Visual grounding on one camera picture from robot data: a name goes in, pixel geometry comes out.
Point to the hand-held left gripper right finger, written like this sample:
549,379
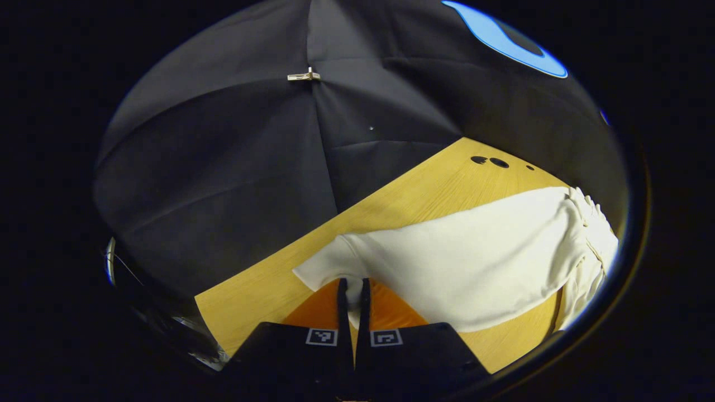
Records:
402,357

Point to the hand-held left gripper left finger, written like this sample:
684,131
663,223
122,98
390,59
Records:
313,357

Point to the white sweatshirt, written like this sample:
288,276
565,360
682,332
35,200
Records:
475,262

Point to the black backdrop cloth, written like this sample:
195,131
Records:
223,167

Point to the white cloth clip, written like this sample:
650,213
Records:
304,75

